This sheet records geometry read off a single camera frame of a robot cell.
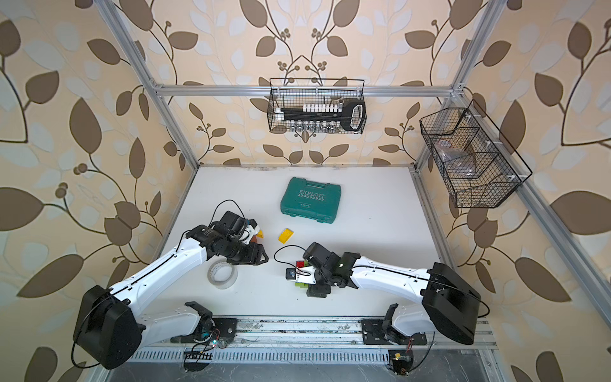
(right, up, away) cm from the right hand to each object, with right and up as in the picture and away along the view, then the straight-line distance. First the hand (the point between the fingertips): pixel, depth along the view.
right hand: (310, 275), depth 82 cm
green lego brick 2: (-3, -3, 0) cm, 4 cm away
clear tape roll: (-32, -1, +4) cm, 33 cm away
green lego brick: (-1, +3, +3) cm, 4 cm away
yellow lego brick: (-10, +11, +14) cm, 21 cm away
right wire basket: (+54, +39, -7) cm, 67 cm away
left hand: (-18, +7, -2) cm, 19 cm away
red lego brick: (-4, +3, +5) cm, 7 cm away
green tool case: (0, +26, +20) cm, 32 cm away
